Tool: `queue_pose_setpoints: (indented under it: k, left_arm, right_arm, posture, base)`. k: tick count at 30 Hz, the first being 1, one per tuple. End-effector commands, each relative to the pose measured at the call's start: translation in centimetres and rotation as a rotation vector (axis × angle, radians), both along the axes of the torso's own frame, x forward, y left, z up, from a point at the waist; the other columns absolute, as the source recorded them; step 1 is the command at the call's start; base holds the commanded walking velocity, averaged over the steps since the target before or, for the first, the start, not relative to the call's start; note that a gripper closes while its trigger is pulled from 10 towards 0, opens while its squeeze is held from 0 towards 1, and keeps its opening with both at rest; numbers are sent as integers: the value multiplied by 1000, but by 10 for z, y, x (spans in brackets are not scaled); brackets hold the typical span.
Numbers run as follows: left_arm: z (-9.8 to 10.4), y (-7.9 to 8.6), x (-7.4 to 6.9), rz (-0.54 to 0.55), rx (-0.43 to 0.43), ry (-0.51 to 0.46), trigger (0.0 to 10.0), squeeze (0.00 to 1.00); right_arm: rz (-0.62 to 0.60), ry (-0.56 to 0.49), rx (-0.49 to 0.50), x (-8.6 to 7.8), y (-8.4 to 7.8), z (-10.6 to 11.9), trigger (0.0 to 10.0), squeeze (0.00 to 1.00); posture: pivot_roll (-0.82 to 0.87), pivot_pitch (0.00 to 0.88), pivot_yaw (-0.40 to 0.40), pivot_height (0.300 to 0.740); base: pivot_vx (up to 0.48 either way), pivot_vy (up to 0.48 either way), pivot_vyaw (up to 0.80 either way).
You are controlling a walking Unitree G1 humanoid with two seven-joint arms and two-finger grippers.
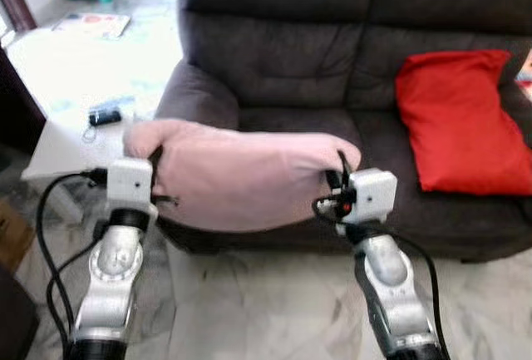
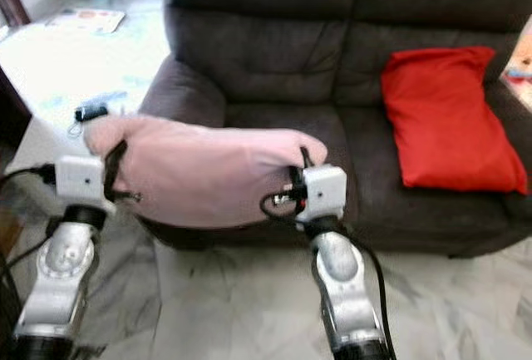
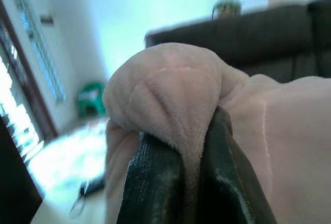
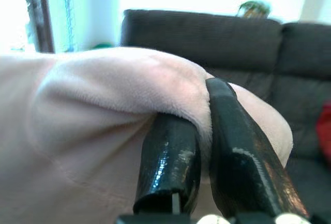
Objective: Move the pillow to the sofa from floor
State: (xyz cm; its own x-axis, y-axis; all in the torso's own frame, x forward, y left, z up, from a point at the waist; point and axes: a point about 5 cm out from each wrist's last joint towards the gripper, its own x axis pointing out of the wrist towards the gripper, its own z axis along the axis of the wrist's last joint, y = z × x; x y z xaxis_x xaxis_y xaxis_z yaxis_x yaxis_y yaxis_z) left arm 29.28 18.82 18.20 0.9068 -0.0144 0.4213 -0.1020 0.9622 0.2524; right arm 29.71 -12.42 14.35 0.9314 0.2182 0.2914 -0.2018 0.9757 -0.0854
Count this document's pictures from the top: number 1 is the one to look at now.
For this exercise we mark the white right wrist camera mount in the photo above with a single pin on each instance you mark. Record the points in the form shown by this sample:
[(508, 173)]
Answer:
[(372, 194)]

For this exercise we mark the red pillow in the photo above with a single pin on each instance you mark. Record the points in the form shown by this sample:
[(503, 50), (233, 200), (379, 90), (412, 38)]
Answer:
[(461, 123)]

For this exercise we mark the printed magazine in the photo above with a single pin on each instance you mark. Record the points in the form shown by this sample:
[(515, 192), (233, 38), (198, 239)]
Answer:
[(93, 25)]

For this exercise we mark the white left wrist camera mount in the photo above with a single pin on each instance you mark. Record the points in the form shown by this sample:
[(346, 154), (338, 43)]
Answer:
[(130, 181)]

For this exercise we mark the white side table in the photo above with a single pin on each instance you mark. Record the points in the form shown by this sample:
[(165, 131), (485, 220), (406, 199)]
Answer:
[(66, 148)]

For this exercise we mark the black handheld device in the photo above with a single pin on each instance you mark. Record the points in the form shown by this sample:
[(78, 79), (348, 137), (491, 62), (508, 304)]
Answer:
[(105, 115)]

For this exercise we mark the dark brown fabric sofa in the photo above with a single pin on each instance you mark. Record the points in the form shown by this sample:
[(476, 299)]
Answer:
[(291, 61)]

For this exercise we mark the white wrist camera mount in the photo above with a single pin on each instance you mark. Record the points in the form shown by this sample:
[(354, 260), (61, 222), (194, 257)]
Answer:
[(130, 181), (372, 194)]

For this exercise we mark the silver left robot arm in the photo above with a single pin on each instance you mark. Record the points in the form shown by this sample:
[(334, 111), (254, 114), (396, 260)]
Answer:
[(112, 277)]

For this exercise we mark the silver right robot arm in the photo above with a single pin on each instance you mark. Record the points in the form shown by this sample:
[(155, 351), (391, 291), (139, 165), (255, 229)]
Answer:
[(391, 285)]

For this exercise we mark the pale pink pillow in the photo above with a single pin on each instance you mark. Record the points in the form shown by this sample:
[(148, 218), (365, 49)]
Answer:
[(241, 177)]

